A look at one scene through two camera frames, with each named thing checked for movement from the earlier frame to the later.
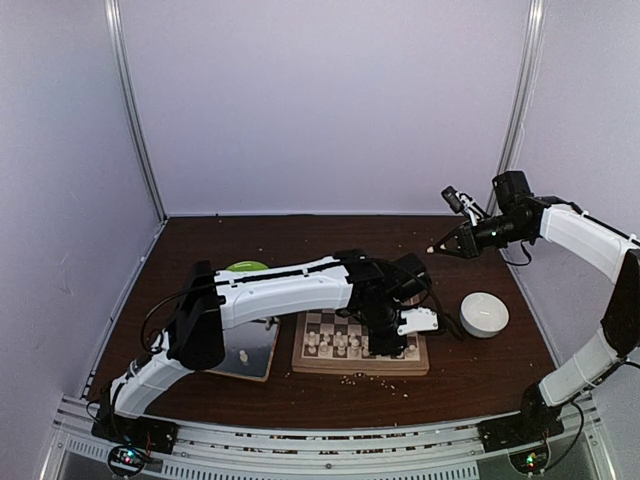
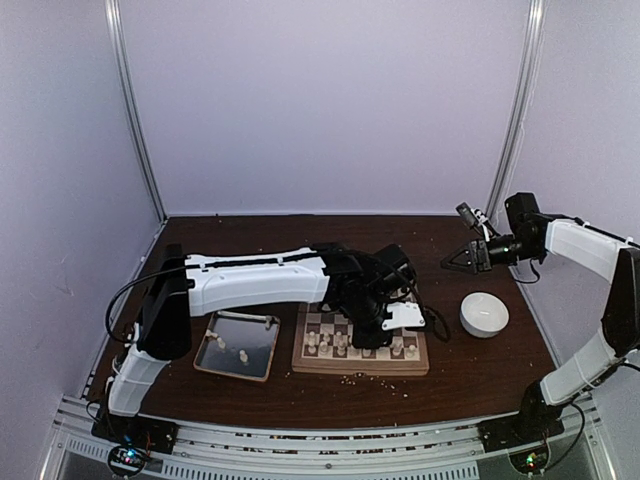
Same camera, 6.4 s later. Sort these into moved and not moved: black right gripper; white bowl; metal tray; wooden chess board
Moved: black right gripper
Not moved: white bowl; metal tray; wooden chess board
